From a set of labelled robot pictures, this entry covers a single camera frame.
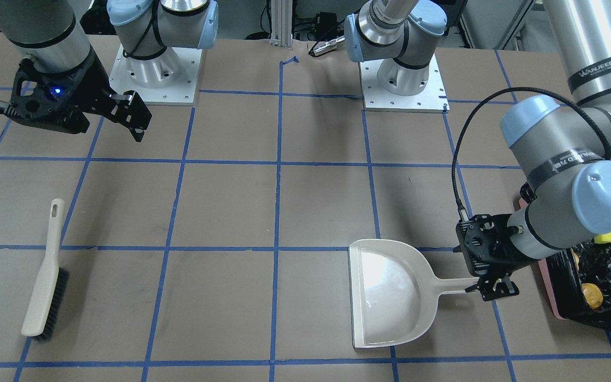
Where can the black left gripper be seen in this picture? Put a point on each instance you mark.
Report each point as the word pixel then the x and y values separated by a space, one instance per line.
pixel 498 287

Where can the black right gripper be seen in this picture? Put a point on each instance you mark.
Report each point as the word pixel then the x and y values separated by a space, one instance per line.
pixel 92 86

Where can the beige plastic dustpan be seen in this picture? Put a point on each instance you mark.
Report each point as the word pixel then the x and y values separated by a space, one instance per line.
pixel 394 292

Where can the yellow food piece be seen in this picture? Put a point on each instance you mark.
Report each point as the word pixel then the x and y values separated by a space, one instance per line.
pixel 592 295

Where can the yellow green sponge piece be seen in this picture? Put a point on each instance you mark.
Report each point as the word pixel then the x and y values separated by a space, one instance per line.
pixel 603 239

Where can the beige hand brush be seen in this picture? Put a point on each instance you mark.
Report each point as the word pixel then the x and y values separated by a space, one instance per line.
pixel 49 289

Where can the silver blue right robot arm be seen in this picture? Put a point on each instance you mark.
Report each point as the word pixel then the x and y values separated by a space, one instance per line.
pixel 50 31

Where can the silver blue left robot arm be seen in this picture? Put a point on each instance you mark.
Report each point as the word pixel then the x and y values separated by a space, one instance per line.
pixel 564 150

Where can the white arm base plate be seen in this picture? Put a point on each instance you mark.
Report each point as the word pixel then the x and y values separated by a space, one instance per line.
pixel 389 87
pixel 169 80

